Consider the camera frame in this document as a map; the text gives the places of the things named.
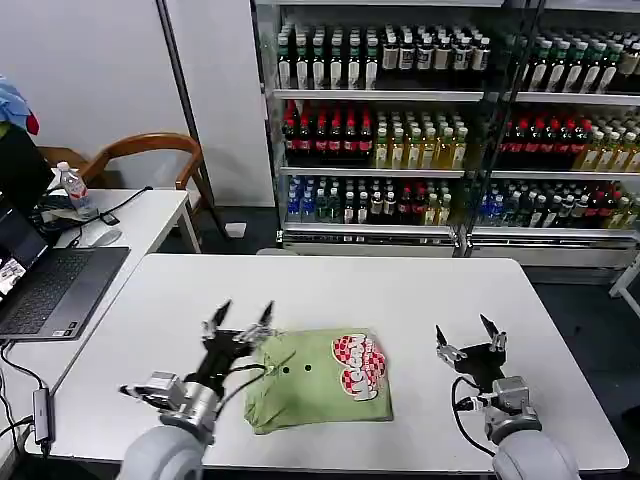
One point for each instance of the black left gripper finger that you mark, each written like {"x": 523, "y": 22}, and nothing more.
{"x": 212, "y": 327}
{"x": 257, "y": 332}

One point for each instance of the white floor block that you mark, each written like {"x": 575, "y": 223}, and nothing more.
{"x": 235, "y": 230}

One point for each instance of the silver computer mouse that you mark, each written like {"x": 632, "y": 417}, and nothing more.
{"x": 100, "y": 238}

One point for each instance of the white side desk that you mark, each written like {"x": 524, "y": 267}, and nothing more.
{"x": 150, "y": 210}

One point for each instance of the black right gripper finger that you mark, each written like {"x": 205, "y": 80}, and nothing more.
{"x": 450, "y": 352}
{"x": 497, "y": 340}

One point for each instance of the black seat back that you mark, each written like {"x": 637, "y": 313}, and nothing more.
{"x": 20, "y": 165}

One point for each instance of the bottle shelf with glass door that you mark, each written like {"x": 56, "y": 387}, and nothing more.
{"x": 565, "y": 135}

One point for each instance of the grey usb hub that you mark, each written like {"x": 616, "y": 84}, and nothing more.
{"x": 43, "y": 415}

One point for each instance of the bottle shelf with dark frame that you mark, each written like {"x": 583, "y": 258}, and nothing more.
{"x": 370, "y": 130}

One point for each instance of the grey bundle of items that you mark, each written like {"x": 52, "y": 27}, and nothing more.
{"x": 60, "y": 210}

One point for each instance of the green printed shirt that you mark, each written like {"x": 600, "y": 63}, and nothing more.
{"x": 310, "y": 400}

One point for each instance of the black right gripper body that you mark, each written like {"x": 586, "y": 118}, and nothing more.
{"x": 482, "y": 362}

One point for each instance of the white metal frame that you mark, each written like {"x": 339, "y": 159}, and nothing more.
{"x": 625, "y": 285}

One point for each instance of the wooden curved chair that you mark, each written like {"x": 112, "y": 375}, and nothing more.
{"x": 150, "y": 139}

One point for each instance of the grey slanted pole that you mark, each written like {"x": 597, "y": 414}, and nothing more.
{"x": 182, "y": 100}

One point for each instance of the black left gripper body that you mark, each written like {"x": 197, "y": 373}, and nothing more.
{"x": 222, "y": 355}

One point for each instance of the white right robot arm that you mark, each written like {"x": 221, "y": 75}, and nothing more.
{"x": 535, "y": 457}

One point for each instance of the blue cloth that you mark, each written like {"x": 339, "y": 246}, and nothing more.
{"x": 12, "y": 102}

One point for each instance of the red cloth item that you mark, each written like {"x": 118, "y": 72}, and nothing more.
{"x": 33, "y": 125}

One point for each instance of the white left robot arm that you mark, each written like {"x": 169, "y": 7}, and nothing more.
{"x": 165, "y": 455}

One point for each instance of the dark grey laptop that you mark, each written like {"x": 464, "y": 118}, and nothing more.
{"x": 55, "y": 285}

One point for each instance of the clear plastic water bottle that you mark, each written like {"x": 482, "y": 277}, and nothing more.
{"x": 75, "y": 190}

